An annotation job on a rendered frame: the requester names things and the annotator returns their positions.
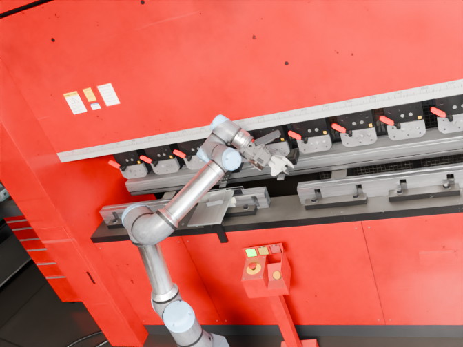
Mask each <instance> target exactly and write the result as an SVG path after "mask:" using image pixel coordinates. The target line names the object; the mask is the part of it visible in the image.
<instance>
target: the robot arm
mask: <svg viewBox="0 0 463 347"><path fill-rule="evenodd" d="M209 128H210V129H211V130H212V132H211V134H210V135H209V137H208V138H207V140H206V141H205V142H204V143H203V145H202V146H200V149H199V150H198V152H197V154H196V155H197V156H198V157H199V158H200V159H201V160H202V161H204V162H206V165H205V166H204V167H203V168H202V169H201V170H200V171H199V172H198V173H197V174H196V175H195V176H194V177H193V178H192V179H191V180H190V181H189V182H188V183H187V184H186V185H185V186H184V187H183V188H182V189H181V190H180V191H179V192H178V193H177V194H176V195H175V196H174V198H173V199H172V200H171V201H170V202H169V203H168V204H167V205H166V206H165V207H164V208H163V209H158V211H157V212H156V213H154V212H153V211H152V210H151V209H150V208H149V207H148V206H146V205H145V204H142V203H136V204H132V205H130V206H129V207H128V208H127V209H126V210H125V211H124V212H123V215H122V223H123V226H124V227H125V228H126V229H127V232H128V234H129V237H130V240H131V242H132V244H133V245H134V246H137V247H138V251H139V253H140V255H141V259H142V261H143V264H144V267H145V270H146V273H147V276H148V278H149V281H150V284H151V287H152V292H151V302H152V307H153V309H154V310H155V311H156V312H157V314H158V315H159V317H160V318H161V319H162V321H163V322H164V324H165V325H166V327H167V328H168V330H169V331H170V333H171V334H172V336H173V338H174V340H175V341H176V343H177V346H178V347H214V341H213V339H212V337H211V336H210V334H209V333H207V332H206V331H205V330H203V329H202V328H201V326H200V324H199V322H198V320H197V318H196V316H195V314H194V311H193V309H192V307H191V306H190V305H189V304H188V303H187V302H184V301H183V299H182V297H181V294H180V292H179V289H178V286H177V285H176V284H175V283H173V282H172V279H171V277H170V274H169V271H168V268H167V265H166V261H165V258H164V255H163V252H162V249H161V246H160V243H159V242H162V241H163V240H164V239H166V238H167V237H168V236H170V235H171V234H172V233H173V232H174V231H175V230H176V229H177V228H178V223H179V222H180V220H181V219H182V218H183V217H184V216H185V215H186V214H187V213H188V212H189V211H190V210H191V209H192V208H193V207H194V205H195V204H196V203H197V202H198V201H199V200H200V199H201V198H202V197H203V196H204V195H205V194H206V193H207V192H208V191H209V190H210V189H211V188H212V187H213V186H214V185H215V184H216V183H217V182H218V181H219V180H220V178H221V177H222V176H223V175H224V174H225V173H226V172H227V171H228V170H235V169H237V168H238V167H239V166H240V164H241V156H242V157H243V158H244V159H246V160H248V161H249V162H250V164H251V165H252V166H253V167H255V168H257V170H259V171H262V170H263V168H265V166H266V165H267V163H268V165H269V166H270V167H271V175H272V176H276V175H277V174H278V173H280V172H281V171H283V172H285V173H286V174H289V171H288V169H287V168H286V167H285V165H288V166H289V167H291V168H294V166H293V165H292V163H291V162H290V161H289V160H288V159H287V158H285V157H284V156H283V155H282V154H281V153H279V152H278V151H276V150H275V149H272V148H271V147H269V146H267V145H265V144H267V143H270V142H271V141H273V140H277V139H278V138H279V137H280V135H281V133H280V132H279V130H276V131H274V132H272V133H270V134H267V135H265V136H263V137H260V138H258V139H256V140H254V141H253V142H252V140H253V138H254V137H253V136H250V134H249V133H248V132H246V131H245V130H244V129H242V128H241V127H239V126H237V124H235V123H233V122H232V121H230V119H228V118H226V117H225V116H223V115H221V114H219V115H217V117H215V119H214V120H213V121H212V123H211V125H210V127H209ZM227 142H229V143H230V144H232V145H233V146H235V147H236V148H237V149H241V150H240V152H239V153H238V152H237V151H235V149H233V148H230V147H228V146H226V144H227Z"/></svg>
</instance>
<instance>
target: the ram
mask: <svg viewBox="0 0 463 347"><path fill-rule="evenodd" d="M0 57H1V59H2V61H3V63H4V64H5V66H6V67H7V69H8V71H9V73H10V75H11V76H12V78H13V80H14V81H15V83H16V84H17V87H18V88H19V90H20V92H21V93H22V95H23V97H24V99H25V100H26V102H27V104H28V105H29V107H30V109H31V110H32V112H33V114H34V116H35V117H36V119H37V120H38V122H39V124H40V126H41V128H42V129H43V131H44V133H45V134H46V136H47V137H48V140H49V141H50V143H51V145H52V146H53V148H54V150H55V152H56V153H62V152H66V151H73V150H78V149H85V148H88V147H95V146H99V145H106V144H111V143H118V142H122V141H126V140H134V139H137V138H144V137H149V136H156V135H160V134H167V133H171V132H178V131H183V130H186V129H193V128H198V127H205V126H209V125H211V123H212V121H213V120H214V119H215V117H217V115H219V114H221V115H223V116H225V117H226V118H228V119H230V121H236V120H243V119H247V118H254V117H258V116H265V115H270V114H277V113H281V112H288V111H292V110H296V109H303V108H308V107H315V106H319V105H326V104H330V103H337V102H341V101H348V100H352V99H357V98H364V97H368V96H375V95H379V94H386V93H390V92H397V91H402V90H408V89H413V88H417V87H424V86H428V85H435V84H439V83H446V82H451V81H458V80H462V79H463V0H49V1H46V2H44V3H40V4H38V5H35V6H32V7H29V8H26V9H24V10H20V11H18V12H15V13H12V14H9V15H6V16H4V17H0ZM107 83H111V84H112V87H113V88H114V91H115V92H116V95H117V96H118V99H119V101H120V103H121V104H117V105H111V106H108V107H107V106H106V104H105V102H104V100H103V98H102V96H101V94H100V92H99V90H98V88H97V86H99V85H104V84H107ZM87 88H91V90H92V92H93V94H94V96H95V98H96V100H95V101H90V102H89V101H88V99H87V98H86V96H85V94H84V92H83V90H84V89H87ZM75 91H77V93H78V95H79V97H80V99H81V101H82V102H83V104H84V106H85V108H86V110H87V111H86V112H82V113H78V114H74V113H73V111H72V110H71V108H70V106H69V104H68V102H67V101H66V99H65V97H64V94H67V93H70V92H75ZM457 94H463V87H458V88H454V89H449V90H442V91H438V92H431V93H426V94H419V95H415V96H408V97H403V98H396V99H391V100H387V101H380V102H376V103H368V104H364V105H357V106H353V107H346V108H341V109H334V110H329V111H325V112H318V113H313V114H306V115H302V116H294V117H290V118H283V119H278V120H271V121H267V122H263V123H256V124H251V125H244V126H240V127H241V128H242V129H244V130H245V131H248V130H253V129H260V128H265V127H272V126H277V125H284V124H289V123H296V122H300V121H305V120H312V119H317V118H324V117H329V116H336V115H341V114H348V113H353V112H360V111H364V110H369V109H377V108H381V107H388V106H393V105H400V104H405V103H412V102H417V101H424V100H429V99H433V98H441V97H445V96H452V95H457ZM92 103H99V105H100V107H101V108H100V109H94V110H93V109H92V107H91V105H90V104H92ZM210 134H211V132H205V133H200V134H193V135H189V136H181V137H178V138H170V139H166V140H158V141H154V142H150V143H143V144H138V145H131V146H127V147H119V148H115V149H108V150H103V151H96V152H92V153H88V154H80V155H76V156H68V157H65V158H60V160H61V162H68V161H73V160H80V159H84V158H92V157H96V156H104V155H108V154H116V153H120V152H124V151H132V150H137V149H144V148H148V147H156V146H161V145H168V144H172V143H180V142H184V141H189V140H196V139H201V138H208V137H209V135H210Z"/></svg>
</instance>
